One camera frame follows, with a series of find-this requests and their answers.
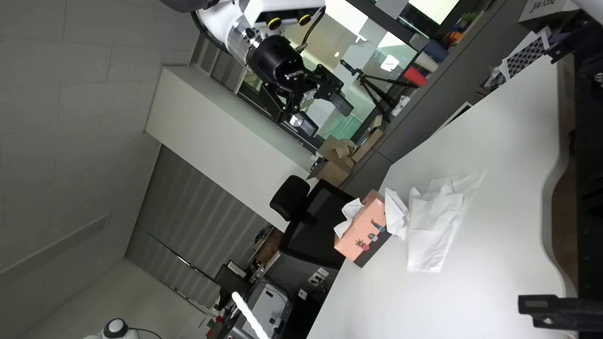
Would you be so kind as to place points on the white round lamp head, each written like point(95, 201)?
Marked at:
point(116, 329)

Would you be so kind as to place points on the white perforated box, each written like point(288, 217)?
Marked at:
point(525, 56)

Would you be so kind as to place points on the white light bar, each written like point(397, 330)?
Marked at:
point(248, 314)

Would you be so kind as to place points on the large loose white tissue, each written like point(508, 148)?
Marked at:
point(436, 229)

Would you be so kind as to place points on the grey box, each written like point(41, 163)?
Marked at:
point(548, 12)

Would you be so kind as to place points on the orange object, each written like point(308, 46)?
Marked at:
point(455, 39)

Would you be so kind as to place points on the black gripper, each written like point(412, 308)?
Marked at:
point(280, 59)

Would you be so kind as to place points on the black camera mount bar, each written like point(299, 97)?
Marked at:
point(563, 312)

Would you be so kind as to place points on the black camera tripod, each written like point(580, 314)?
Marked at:
point(376, 91)

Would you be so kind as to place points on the white counter cabinet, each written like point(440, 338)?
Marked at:
point(218, 135)

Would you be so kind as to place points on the crumpled white tissue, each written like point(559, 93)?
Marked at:
point(397, 214)

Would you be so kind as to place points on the bright monitor screen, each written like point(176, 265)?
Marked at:
point(435, 8)

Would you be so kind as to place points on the white grey machine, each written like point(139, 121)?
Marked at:
point(269, 310)

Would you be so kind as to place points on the red container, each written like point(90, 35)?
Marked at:
point(416, 76)

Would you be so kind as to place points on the pink tissue box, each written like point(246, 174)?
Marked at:
point(365, 234)

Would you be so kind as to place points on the black office chair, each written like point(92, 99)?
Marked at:
point(312, 229)

